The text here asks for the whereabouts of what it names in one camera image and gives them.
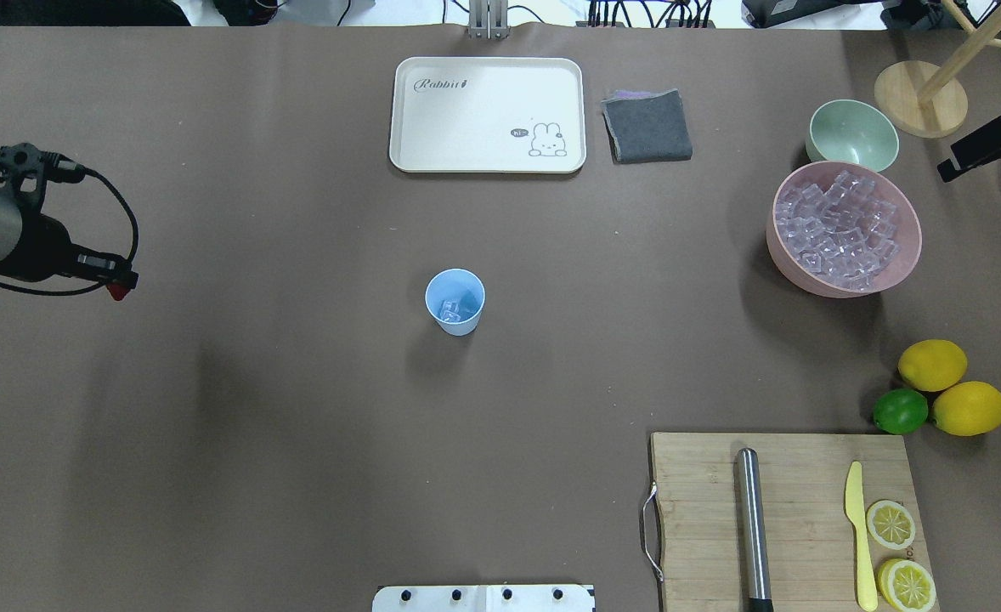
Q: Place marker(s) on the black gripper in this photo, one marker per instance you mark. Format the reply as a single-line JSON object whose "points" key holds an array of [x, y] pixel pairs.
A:
{"points": [[44, 247]]}

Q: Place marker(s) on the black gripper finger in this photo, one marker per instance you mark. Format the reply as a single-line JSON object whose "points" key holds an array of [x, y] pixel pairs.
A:
{"points": [[981, 146]]}

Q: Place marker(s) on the red strawberry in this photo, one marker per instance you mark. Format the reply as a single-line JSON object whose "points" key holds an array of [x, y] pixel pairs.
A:
{"points": [[118, 291]]}

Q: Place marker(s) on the clear ice cube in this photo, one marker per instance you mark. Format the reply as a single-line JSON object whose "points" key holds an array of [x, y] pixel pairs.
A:
{"points": [[450, 312]]}

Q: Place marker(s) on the wooden cup stand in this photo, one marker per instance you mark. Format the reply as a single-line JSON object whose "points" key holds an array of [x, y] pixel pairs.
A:
{"points": [[926, 100]]}

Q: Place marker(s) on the pink bowl of ice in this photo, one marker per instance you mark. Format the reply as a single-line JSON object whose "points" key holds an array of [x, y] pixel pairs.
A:
{"points": [[840, 230]]}

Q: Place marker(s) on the light blue cup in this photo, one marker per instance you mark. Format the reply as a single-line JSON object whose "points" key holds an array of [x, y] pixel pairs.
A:
{"points": [[455, 299]]}

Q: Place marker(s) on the empty green bowl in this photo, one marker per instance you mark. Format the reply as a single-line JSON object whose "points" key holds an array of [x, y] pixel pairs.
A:
{"points": [[848, 130]]}

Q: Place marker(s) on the yellow lemon upper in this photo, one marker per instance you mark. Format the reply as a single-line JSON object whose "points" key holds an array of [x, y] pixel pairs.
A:
{"points": [[932, 365]]}

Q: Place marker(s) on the yellow lemon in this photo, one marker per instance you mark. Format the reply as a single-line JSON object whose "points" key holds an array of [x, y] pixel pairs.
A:
{"points": [[932, 365], [968, 408]]}

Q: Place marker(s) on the yellow lemon lower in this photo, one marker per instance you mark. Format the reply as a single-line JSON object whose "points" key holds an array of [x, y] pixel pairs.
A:
{"points": [[968, 408]]}

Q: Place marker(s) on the green lime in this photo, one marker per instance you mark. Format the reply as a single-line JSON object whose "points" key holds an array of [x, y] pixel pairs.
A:
{"points": [[900, 411]]}

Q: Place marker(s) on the grey folded cloth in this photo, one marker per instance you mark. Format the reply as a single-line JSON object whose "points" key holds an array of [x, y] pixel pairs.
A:
{"points": [[647, 127]]}

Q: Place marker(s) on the cream rabbit tray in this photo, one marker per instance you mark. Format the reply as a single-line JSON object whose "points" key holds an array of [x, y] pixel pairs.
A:
{"points": [[488, 115]]}

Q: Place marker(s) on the yellow plastic knife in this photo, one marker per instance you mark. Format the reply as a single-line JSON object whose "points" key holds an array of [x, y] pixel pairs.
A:
{"points": [[854, 510]]}

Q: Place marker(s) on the lemon slice lower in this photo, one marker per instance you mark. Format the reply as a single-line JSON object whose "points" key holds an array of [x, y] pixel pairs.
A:
{"points": [[891, 525]]}

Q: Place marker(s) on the bamboo cutting board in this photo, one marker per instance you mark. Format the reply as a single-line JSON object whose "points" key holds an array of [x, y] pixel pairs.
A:
{"points": [[810, 542]]}

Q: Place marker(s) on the lemon half upper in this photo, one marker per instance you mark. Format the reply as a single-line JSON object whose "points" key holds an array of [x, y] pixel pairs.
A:
{"points": [[907, 585]]}

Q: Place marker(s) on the steel muddler black tip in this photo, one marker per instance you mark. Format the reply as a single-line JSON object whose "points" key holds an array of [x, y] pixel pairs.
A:
{"points": [[756, 573]]}

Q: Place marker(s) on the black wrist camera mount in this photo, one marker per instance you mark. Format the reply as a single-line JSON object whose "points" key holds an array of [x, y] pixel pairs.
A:
{"points": [[25, 170]]}

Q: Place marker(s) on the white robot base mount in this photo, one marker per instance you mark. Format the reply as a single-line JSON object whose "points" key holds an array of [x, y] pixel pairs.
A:
{"points": [[499, 597]]}

